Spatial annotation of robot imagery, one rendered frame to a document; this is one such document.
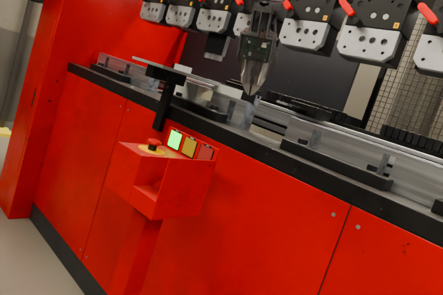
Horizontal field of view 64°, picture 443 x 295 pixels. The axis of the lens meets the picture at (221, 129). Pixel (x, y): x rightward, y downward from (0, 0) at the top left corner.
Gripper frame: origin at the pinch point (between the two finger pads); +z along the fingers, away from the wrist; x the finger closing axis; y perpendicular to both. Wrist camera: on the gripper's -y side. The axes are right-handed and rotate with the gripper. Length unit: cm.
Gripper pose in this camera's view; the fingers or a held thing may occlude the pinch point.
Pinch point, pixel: (250, 89)
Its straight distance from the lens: 84.2
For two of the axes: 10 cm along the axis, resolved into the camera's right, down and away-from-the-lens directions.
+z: -1.4, 8.9, 4.4
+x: 9.6, 2.3, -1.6
